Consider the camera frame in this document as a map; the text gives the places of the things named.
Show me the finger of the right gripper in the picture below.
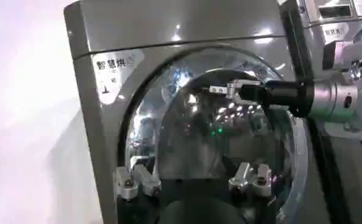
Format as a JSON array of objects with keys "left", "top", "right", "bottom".
[
  {"left": 209, "top": 79, "right": 262, "bottom": 94},
  {"left": 227, "top": 89, "right": 251, "bottom": 106}
]

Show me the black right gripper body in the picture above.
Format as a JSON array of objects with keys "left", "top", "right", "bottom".
[{"left": 238, "top": 79, "right": 315, "bottom": 118}]

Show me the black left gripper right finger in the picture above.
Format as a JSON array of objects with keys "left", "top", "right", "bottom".
[{"left": 228, "top": 162, "right": 273, "bottom": 197}]

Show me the white label sticker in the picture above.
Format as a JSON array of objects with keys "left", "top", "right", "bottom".
[
  {"left": 91, "top": 49, "right": 145, "bottom": 106},
  {"left": 321, "top": 22, "right": 350, "bottom": 44}
]

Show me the round glass dryer door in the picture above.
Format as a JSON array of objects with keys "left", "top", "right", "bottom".
[{"left": 118, "top": 45, "right": 310, "bottom": 224}]

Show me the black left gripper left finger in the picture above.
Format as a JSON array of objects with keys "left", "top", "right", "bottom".
[{"left": 113, "top": 155, "right": 163, "bottom": 201}]

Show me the grey steel dryer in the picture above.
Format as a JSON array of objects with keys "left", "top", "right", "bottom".
[
  {"left": 279, "top": 0, "right": 362, "bottom": 224},
  {"left": 63, "top": 0, "right": 322, "bottom": 224}
]

